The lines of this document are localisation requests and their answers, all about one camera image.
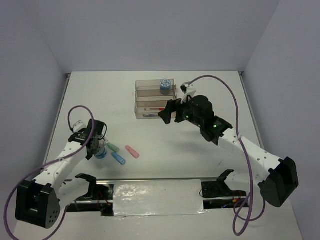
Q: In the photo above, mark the red gel pen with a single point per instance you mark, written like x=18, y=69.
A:
x=154, y=109

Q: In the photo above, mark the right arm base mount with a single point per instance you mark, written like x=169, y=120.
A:
x=216, y=194

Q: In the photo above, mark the blue tape roll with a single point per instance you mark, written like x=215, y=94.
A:
x=165, y=86
x=102, y=150

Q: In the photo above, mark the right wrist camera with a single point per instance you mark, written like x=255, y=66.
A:
x=189, y=91

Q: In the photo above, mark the blue correction tape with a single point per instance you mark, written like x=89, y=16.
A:
x=118, y=158

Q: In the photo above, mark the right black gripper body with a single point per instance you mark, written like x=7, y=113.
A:
x=187, y=114

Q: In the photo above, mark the pink correction tape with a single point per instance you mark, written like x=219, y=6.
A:
x=132, y=152

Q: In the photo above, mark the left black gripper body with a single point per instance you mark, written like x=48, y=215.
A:
x=93, y=151

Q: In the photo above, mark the far clear drawer container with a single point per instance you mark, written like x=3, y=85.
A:
x=151, y=84

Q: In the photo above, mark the middle clear drawer container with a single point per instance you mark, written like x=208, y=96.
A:
x=154, y=95

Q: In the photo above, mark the clear drawer container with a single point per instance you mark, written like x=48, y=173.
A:
x=140, y=105
x=154, y=95
x=151, y=84

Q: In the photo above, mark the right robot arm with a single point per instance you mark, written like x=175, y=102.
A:
x=278, y=177

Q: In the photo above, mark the near clear drawer container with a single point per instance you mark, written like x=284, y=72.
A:
x=140, y=105

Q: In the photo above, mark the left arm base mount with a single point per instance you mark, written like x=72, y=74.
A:
x=101, y=201

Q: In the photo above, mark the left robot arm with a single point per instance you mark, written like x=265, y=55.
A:
x=39, y=201

